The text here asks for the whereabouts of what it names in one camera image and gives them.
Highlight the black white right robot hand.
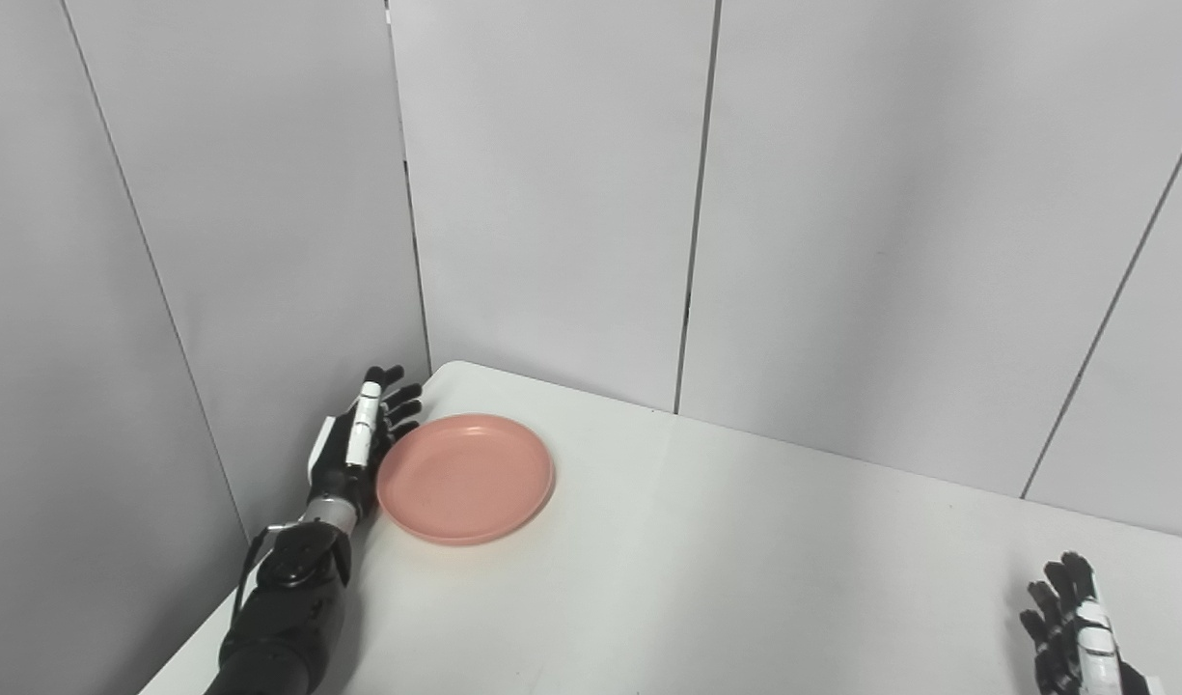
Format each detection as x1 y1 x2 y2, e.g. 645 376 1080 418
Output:
1020 551 1166 695

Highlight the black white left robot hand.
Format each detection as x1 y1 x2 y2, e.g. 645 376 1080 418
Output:
307 365 424 527

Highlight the pink round plate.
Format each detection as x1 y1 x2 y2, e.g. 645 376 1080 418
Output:
376 414 556 547

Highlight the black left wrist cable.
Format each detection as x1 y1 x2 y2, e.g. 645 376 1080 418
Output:
232 521 304 621

